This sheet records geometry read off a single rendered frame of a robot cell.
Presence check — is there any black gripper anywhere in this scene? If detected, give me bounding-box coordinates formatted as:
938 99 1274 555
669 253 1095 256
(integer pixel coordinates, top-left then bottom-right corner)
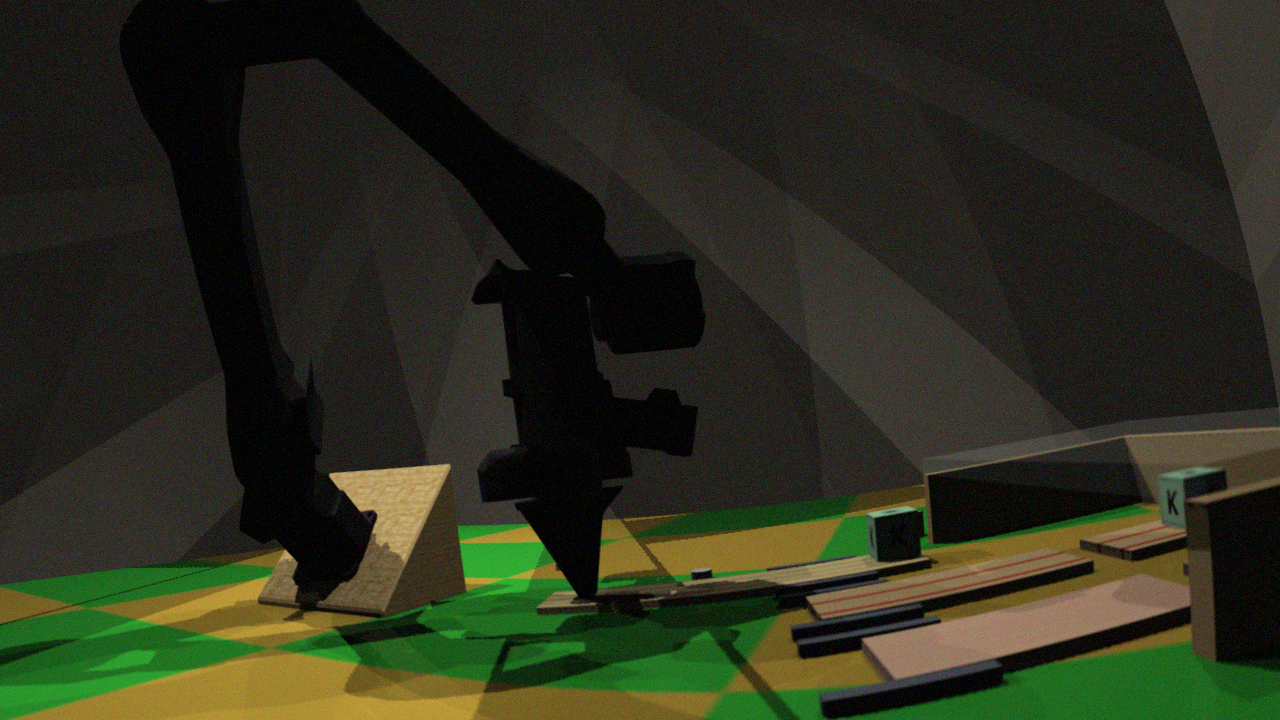
477 352 634 598

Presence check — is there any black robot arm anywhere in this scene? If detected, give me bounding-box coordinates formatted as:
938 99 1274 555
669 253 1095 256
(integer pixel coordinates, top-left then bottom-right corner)
120 0 707 584

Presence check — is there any pale green cube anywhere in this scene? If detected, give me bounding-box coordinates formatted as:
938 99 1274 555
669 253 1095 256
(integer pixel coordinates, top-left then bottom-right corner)
1158 498 1187 529

